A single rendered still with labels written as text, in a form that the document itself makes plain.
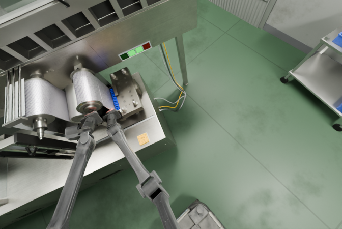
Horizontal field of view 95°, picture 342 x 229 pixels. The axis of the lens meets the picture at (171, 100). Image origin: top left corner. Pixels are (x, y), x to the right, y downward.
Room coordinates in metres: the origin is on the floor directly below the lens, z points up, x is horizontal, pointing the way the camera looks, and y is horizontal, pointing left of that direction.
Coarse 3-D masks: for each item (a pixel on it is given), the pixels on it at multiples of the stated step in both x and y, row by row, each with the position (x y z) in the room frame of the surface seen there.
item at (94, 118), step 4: (96, 112) 0.45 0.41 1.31; (88, 116) 0.44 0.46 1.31; (92, 116) 0.44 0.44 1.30; (96, 116) 0.43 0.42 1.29; (80, 120) 0.44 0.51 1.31; (84, 120) 0.43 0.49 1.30; (88, 120) 0.41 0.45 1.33; (92, 120) 0.40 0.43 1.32; (96, 120) 0.41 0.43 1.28; (100, 120) 0.41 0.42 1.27
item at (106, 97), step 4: (100, 84) 0.73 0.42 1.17; (104, 84) 0.77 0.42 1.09; (100, 88) 0.69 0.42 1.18; (104, 88) 0.73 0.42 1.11; (108, 88) 0.77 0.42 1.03; (100, 92) 0.64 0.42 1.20; (104, 92) 0.68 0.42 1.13; (108, 92) 0.72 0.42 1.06; (104, 96) 0.63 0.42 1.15; (108, 96) 0.67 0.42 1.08; (104, 100) 0.59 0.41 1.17; (108, 100) 0.62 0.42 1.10; (112, 100) 0.66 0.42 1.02; (104, 104) 0.55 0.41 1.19; (108, 104) 0.58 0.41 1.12; (112, 104) 0.61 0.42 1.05; (108, 108) 0.54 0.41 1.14
